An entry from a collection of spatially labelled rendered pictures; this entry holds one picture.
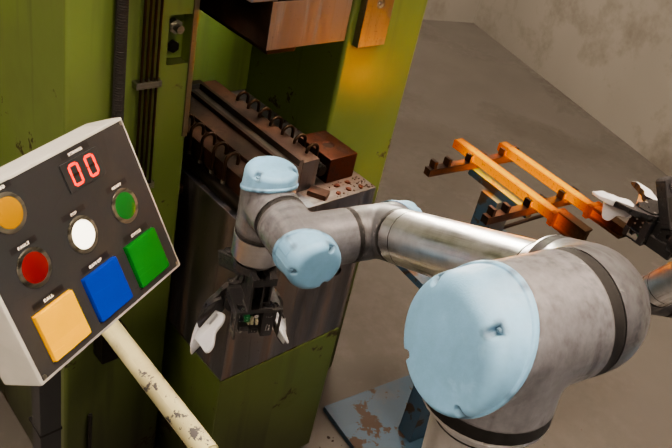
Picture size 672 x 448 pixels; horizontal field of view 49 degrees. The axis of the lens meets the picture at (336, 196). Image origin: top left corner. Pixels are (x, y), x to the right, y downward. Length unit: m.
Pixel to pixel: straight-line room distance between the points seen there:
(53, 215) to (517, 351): 0.76
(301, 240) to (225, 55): 1.15
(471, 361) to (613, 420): 2.26
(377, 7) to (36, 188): 0.94
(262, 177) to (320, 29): 0.57
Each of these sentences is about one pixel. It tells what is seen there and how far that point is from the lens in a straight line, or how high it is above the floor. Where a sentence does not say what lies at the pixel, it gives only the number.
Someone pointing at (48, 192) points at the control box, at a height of 1.16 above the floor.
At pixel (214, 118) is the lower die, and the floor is 0.99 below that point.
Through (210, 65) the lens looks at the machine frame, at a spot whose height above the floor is 1.00.
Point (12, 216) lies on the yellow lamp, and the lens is 1.10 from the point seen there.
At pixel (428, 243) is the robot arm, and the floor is 1.31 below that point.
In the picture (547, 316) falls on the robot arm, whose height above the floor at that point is 1.45.
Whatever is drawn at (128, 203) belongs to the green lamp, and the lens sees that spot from 1.25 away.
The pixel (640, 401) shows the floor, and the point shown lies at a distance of 2.97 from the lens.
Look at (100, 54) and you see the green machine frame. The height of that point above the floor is 1.23.
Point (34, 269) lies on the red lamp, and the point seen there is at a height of 1.09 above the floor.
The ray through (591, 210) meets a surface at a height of 0.96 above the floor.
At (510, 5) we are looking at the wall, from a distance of 5.99.
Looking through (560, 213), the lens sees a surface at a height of 0.98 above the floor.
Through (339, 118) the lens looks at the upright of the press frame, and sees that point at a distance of 1.86.
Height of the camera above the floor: 1.79
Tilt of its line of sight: 31 degrees down
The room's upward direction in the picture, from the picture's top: 13 degrees clockwise
